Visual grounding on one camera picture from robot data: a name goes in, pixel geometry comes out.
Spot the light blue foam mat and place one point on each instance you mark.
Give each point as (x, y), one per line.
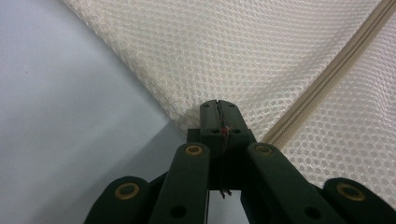
(62, 109)

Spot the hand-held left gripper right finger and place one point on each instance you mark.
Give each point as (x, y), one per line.
(236, 123)

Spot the white mesh laundry bag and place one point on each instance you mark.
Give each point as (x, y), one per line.
(249, 56)

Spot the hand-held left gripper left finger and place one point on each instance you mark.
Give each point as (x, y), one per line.
(209, 121)

